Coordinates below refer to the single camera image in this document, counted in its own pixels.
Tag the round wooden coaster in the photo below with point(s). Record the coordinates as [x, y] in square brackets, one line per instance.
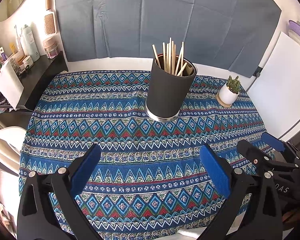
[221, 102]

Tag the wooden chopstick in holder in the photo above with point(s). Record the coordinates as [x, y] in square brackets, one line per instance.
[182, 69]
[182, 55]
[179, 60]
[167, 54]
[156, 55]
[164, 54]

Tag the wooden hairbrush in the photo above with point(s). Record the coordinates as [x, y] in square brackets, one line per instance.
[49, 19]

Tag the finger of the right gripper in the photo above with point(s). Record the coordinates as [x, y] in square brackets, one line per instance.
[252, 156]
[273, 142]

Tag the black side shelf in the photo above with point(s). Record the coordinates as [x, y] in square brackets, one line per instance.
[37, 79]

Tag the white chair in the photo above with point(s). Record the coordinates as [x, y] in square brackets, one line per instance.
[11, 141]

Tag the white foam board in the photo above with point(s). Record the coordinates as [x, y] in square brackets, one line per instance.
[276, 92]

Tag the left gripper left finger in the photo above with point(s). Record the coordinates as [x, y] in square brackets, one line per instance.
[81, 169]

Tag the grey-blue fabric backdrop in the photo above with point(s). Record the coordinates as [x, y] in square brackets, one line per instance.
[227, 34]

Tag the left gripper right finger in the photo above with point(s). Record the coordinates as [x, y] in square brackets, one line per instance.
[219, 170]

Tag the white potted cactus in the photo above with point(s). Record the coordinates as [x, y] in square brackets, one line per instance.
[230, 90]

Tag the pink lidded jar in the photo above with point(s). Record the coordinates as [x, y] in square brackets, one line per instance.
[51, 47]

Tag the black cylindrical utensil holder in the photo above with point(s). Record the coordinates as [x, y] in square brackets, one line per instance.
[167, 92]

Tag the blue patterned tablecloth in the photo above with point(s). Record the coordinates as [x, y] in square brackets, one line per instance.
[149, 182]

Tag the white box on shelf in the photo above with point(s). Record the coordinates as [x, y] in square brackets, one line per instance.
[10, 85]

